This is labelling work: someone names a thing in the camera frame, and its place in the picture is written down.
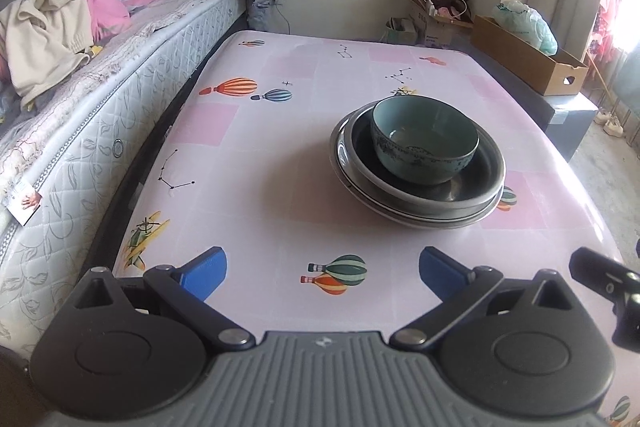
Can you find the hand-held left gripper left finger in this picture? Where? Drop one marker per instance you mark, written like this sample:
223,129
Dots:
205,274

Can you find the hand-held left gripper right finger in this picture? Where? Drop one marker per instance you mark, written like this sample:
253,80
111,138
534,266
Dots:
442,274

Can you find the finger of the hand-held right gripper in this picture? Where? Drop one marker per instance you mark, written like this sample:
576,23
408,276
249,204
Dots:
600,277

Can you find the small stainless steel bowl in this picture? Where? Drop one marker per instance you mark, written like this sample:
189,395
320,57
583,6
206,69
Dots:
480,177

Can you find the green ceramic bowl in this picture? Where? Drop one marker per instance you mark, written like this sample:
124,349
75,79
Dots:
425,157

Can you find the large stainless steel plate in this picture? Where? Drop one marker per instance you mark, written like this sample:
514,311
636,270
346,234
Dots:
339,152

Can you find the pink balloon print tablecloth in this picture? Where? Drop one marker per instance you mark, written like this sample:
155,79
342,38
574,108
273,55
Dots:
280,147

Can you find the white shoe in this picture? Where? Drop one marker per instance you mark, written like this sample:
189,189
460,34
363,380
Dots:
615,128
603,118

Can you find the grey cabinet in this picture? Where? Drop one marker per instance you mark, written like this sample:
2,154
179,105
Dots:
570,122

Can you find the blue printed fabric cover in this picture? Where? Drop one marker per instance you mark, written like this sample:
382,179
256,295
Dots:
630,107

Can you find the white quilted mattress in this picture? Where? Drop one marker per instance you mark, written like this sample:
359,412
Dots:
100,132

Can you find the mattress label tag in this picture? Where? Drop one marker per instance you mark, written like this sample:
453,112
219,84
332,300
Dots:
27,204

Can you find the long brown cardboard box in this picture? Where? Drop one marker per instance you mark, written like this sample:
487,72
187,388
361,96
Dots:
520,52

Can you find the open cardboard box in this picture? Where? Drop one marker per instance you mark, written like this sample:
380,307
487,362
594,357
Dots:
435,32

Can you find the pink floral hanging cloth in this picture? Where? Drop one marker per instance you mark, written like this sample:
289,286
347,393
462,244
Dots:
602,27

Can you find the pale green plastic bag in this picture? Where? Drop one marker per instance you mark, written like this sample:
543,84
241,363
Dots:
525,24

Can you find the cream garment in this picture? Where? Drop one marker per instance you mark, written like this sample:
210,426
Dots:
45,37

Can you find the dark bed frame rail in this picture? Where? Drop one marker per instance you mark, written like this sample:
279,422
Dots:
112,232

